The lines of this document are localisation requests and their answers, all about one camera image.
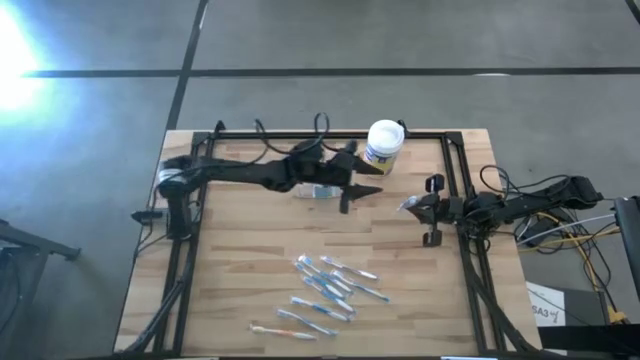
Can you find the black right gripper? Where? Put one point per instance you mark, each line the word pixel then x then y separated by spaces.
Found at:
pixel 447 210

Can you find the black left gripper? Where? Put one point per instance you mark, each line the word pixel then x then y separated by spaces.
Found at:
pixel 342 172

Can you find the blue toothbrush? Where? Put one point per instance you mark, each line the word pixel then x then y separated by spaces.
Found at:
pixel 406 202
pixel 329 295
pixel 321 309
pixel 360 286
pixel 320 281
pixel 307 322
pixel 326 273

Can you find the teal mouthwash bottle white cap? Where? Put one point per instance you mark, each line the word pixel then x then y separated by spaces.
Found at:
pixel 329 192
pixel 319 192

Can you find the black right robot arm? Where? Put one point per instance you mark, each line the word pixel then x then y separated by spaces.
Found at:
pixel 525 200

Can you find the yellow Lysol wipes canister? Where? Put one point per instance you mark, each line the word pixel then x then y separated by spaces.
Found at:
pixel 384 142

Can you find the clear acrylic organizer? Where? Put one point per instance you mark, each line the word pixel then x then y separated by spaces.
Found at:
pixel 307 192

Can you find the black power adapter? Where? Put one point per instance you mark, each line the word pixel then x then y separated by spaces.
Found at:
pixel 542 232

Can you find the white paper sheet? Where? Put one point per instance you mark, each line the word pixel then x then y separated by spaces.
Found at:
pixel 547 305

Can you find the orange wrapped toothbrush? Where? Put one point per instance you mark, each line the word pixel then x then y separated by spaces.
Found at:
pixel 283 332

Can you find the black floor case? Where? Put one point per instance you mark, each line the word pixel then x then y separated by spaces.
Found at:
pixel 590 320

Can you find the black screen edge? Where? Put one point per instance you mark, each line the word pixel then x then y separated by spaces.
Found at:
pixel 629 245

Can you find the black metal stand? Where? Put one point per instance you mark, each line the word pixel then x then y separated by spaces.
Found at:
pixel 25 245

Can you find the black aluminium table frame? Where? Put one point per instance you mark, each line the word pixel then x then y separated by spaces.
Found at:
pixel 425 135

